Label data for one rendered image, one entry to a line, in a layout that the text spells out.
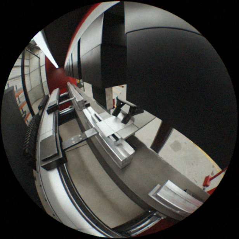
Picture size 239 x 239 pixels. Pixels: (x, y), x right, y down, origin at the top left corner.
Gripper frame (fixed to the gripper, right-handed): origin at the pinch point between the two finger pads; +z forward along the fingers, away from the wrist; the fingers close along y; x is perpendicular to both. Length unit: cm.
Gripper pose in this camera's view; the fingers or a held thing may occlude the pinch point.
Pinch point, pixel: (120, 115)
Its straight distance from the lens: 32.9
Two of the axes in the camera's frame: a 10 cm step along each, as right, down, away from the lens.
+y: 6.1, 4.9, -6.2
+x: 6.0, 2.3, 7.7
